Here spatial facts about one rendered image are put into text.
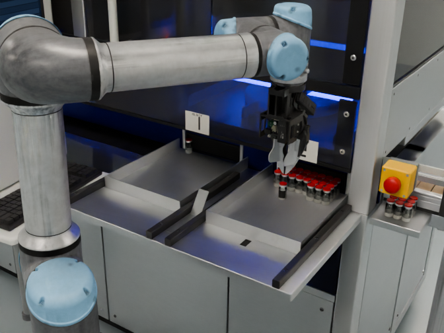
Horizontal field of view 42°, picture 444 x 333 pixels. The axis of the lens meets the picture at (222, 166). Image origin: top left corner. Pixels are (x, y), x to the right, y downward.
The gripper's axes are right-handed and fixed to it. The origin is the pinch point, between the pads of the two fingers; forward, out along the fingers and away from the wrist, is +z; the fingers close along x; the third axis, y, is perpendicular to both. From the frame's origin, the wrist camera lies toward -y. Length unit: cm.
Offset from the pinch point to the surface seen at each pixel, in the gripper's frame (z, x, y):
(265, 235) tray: 17.8, -3.3, 2.1
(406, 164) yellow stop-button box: 4.7, 18.9, -27.4
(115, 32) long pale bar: -18, -65, -17
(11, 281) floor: 108, -148, -27
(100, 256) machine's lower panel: 69, -86, -24
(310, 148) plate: 5.2, -5.1, -23.8
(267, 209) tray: 19.7, -10.7, -12.4
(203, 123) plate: 5.7, -38.8, -23.8
